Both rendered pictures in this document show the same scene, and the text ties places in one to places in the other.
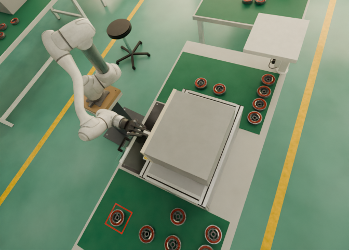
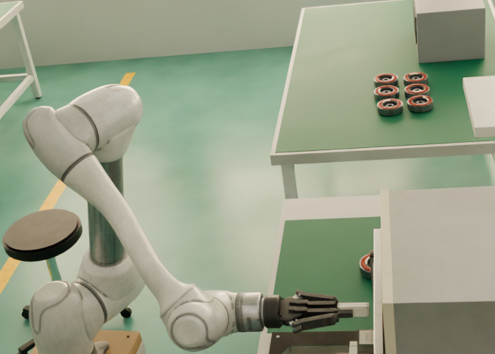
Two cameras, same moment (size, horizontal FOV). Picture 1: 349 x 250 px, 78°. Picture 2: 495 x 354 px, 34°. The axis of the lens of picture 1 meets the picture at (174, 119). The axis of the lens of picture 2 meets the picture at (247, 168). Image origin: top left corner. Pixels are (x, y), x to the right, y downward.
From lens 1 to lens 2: 1.24 m
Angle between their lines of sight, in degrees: 40
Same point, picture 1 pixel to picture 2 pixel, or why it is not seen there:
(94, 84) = (84, 303)
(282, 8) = not seen: hidden behind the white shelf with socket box
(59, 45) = (79, 131)
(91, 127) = (205, 301)
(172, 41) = (190, 268)
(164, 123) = (404, 243)
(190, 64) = (322, 240)
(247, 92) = not seen: outside the picture
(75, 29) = (112, 99)
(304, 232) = not seen: outside the picture
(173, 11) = (162, 204)
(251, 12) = (412, 126)
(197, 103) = (457, 197)
